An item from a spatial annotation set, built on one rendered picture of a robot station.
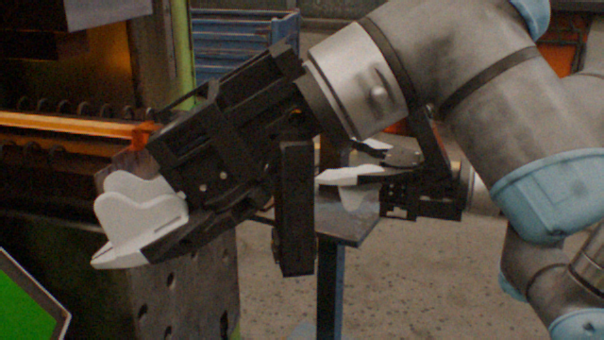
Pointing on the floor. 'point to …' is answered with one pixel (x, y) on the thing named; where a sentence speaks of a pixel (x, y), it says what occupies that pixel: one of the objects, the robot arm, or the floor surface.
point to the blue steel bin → (238, 37)
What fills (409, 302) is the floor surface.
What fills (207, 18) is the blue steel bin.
